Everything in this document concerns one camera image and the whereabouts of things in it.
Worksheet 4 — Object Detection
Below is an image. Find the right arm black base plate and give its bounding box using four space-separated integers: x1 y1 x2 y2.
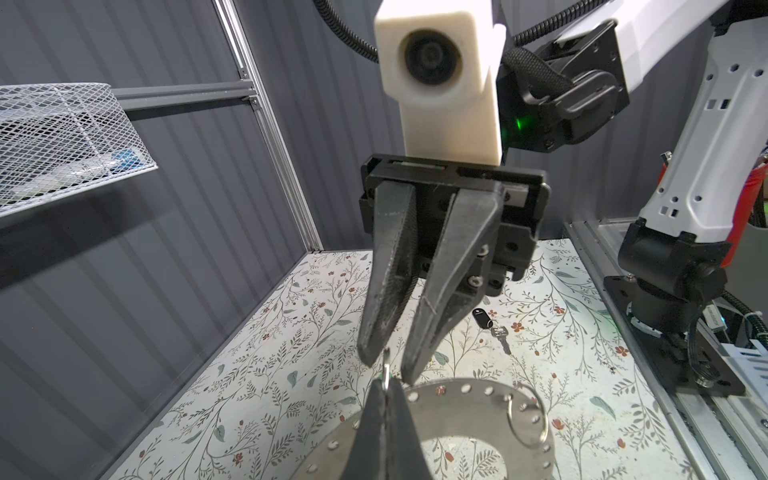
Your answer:
603 276 746 397

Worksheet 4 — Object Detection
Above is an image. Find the white mesh wall basket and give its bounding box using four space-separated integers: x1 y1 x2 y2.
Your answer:
1 82 157 217

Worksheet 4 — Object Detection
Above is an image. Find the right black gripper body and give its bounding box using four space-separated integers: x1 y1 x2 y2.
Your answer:
359 154 551 297

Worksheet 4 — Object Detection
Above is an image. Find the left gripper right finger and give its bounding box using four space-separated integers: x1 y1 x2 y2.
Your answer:
386 378 432 480

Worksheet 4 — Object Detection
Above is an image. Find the small metal keyring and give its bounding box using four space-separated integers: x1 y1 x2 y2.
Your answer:
381 347 391 392

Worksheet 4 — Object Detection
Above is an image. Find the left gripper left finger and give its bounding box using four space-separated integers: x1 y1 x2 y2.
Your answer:
341 380 387 480

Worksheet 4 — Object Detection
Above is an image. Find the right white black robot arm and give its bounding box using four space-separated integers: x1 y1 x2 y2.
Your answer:
315 1 767 384

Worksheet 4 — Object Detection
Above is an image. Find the metal perforated ring disc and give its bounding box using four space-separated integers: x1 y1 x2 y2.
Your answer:
294 378 556 479

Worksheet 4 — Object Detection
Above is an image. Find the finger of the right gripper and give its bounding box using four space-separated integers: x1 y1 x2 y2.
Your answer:
357 181 418 367
401 183 504 385

